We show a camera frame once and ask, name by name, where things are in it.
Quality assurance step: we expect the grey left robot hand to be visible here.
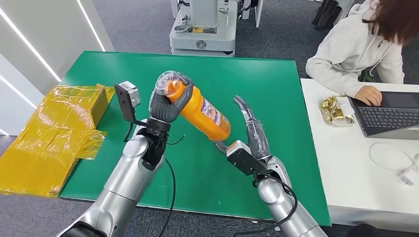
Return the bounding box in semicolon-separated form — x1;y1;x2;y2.
148;71;194;124

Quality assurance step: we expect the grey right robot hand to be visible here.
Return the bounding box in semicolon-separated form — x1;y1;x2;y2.
215;95;272;161

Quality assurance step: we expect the orange juice bottle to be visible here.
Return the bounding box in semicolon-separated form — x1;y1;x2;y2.
155;70;231;143

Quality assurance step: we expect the green table mat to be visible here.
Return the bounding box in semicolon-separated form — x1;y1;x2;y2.
58;50;332;227

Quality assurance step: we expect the gold foil snack packet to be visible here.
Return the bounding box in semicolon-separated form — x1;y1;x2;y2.
319;95;356;127

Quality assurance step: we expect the white desk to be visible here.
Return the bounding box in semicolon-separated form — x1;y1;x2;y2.
300;78;419;234

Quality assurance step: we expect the person's hand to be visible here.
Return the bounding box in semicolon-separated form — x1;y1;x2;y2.
355;85;383;107

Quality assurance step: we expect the yellow film-wrapped cardboard box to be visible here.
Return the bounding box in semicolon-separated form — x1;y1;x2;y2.
0;84;116;198

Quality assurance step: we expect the dark grey laptop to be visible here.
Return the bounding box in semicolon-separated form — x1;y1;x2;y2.
348;91;419;141

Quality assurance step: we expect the person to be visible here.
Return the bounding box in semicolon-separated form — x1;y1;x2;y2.
305;0;419;107

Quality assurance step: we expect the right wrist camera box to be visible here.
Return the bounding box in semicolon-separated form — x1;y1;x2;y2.
226;140;270;177

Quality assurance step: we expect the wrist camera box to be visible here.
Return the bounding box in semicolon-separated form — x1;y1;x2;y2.
226;140;270;177
114;81;141;122

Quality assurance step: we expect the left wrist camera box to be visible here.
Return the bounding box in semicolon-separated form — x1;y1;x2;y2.
114;81;141;122

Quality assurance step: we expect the white cable with adapter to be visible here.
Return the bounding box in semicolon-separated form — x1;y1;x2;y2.
369;142;419;187

